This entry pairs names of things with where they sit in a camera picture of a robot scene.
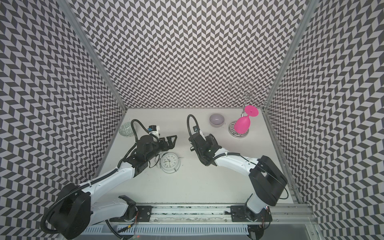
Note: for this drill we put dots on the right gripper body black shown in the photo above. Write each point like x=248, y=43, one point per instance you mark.
x=208, y=139

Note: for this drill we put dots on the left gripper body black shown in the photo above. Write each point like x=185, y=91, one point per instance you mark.
x=158, y=148

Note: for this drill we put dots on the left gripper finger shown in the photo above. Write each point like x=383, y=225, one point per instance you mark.
x=172, y=139
x=167, y=147

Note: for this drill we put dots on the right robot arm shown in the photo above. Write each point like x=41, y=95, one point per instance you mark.
x=266, y=178

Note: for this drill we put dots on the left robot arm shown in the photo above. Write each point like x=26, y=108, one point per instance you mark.
x=77, y=206

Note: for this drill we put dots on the white alarm clock left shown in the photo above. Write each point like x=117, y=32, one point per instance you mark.
x=170, y=163

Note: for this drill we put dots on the green patterned glass dish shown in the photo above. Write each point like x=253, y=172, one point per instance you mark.
x=126, y=130

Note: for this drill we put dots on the lilac small bowl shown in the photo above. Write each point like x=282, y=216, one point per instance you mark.
x=216, y=120

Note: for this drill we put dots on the pink plastic wine glass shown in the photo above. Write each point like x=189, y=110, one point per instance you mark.
x=243, y=124

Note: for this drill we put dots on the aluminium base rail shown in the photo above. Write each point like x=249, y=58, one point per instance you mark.
x=222, y=214

